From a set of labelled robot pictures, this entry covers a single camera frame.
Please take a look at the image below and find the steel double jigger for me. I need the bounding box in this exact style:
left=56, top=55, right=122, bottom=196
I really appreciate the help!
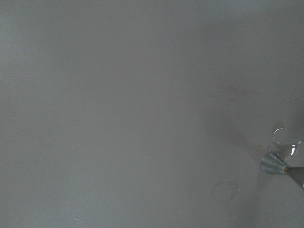
left=260, top=152, right=304, bottom=189

